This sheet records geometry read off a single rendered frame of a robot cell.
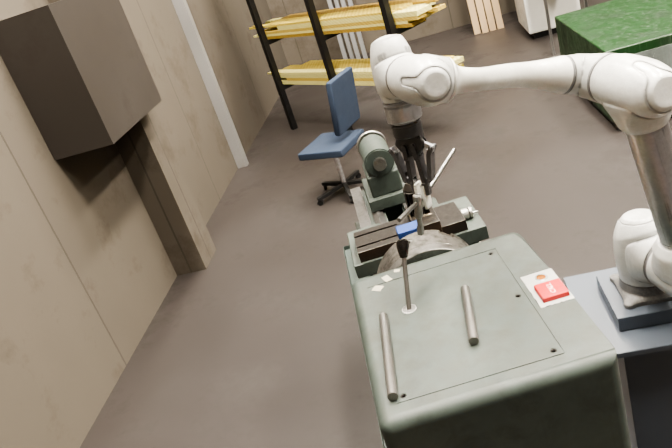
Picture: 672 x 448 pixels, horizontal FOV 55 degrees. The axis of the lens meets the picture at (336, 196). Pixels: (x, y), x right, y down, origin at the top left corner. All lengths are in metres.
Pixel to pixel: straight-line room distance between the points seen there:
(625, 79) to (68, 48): 3.03
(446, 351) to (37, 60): 3.14
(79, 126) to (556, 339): 3.21
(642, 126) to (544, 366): 0.67
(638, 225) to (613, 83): 0.57
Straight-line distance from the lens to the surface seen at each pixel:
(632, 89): 1.66
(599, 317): 2.29
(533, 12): 8.48
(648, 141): 1.77
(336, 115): 5.15
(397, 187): 3.01
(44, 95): 4.11
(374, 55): 1.56
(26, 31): 4.04
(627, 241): 2.13
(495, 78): 1.56
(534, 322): 1.47
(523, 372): 1.36
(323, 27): 6.62
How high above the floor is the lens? 2.15
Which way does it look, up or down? 23 degrees down
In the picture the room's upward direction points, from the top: 19 degrees counter-clockwise
